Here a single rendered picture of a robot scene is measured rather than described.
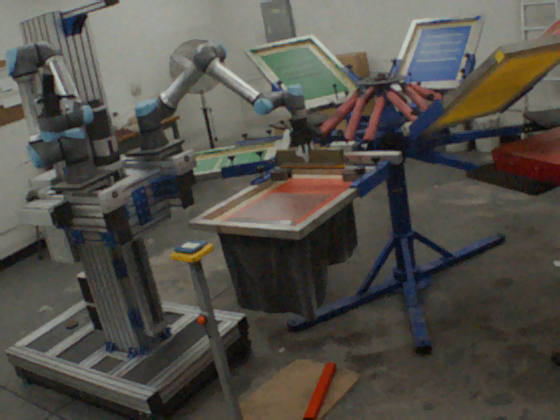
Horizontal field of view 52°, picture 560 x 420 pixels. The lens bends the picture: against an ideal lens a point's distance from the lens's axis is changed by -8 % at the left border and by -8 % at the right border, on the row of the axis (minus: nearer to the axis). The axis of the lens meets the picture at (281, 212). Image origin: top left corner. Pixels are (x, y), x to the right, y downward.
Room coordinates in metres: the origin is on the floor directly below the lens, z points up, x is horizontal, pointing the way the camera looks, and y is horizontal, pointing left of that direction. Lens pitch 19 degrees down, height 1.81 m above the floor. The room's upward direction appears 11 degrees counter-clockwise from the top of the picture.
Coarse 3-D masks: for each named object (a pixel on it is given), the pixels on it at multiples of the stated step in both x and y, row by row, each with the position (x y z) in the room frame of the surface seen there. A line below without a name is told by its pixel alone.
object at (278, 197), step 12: (288, 180) 3.01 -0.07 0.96; (300, 180) 2.97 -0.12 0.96; (312, 180) 2.93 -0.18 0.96; (276, 192) 2.85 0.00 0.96; (288, 192) 2.81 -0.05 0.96; (300, 192) 2.78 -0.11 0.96; (252, 204) 2.73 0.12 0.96; (264, 204) 2.70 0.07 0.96; (276, 204) 2.67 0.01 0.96; (228, 216) 2.63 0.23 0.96; (240, 216) 2.60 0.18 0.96; (252, 216) 2.56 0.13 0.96; (264, 216) 2.53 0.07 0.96
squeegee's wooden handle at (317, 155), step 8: (280, 152) 2.92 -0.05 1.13; (288, 152) 2.89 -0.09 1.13; (312, 152) 2.81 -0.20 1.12; (320, 152) 2.79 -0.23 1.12; (328, 152) 2.76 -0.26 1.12; (336, 152) 2.74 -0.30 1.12; (280, 160) 2.92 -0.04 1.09; (288, 160) 2.90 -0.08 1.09; (296, 160) 2.87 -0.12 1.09; (304, 160) 2.84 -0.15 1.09; (312, 160) 2.82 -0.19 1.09; (320, 160) 2.79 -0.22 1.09; (328, 160) 2.77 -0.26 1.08; (336, 160) 2.74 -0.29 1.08; (344, 160) 2.74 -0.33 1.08
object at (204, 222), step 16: (240, 192) 2.85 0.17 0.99; (256, 192) 2.89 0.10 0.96; (352, 192) 2.53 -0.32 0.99; (224, 208) 2.70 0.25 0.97; (336, 208) 2.42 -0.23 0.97; (192, 224) 2.53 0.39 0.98; (208, 224) 2.48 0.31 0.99; (224, 224) 2.43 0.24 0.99; (240, 224) 2.39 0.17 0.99; (256, 224) 2.35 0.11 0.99; (304, 224) 2.25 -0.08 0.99; (320, 224) 2.31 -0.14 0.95
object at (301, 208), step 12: (324, 180) 2.89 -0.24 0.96; (336, 180) 2.86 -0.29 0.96; (312, 192) 2.74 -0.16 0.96; (324, 192) 2.71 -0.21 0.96; (336, 192) 2.67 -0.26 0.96; (288, 204) 2.63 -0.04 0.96; (300, 204) 2.60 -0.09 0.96; (312, 204) 2.57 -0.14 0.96; (324, 204) 2.54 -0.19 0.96; (276, 216) 2.50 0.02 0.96; (288, 216) 2.47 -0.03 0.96; (300, 216) 2.44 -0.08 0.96
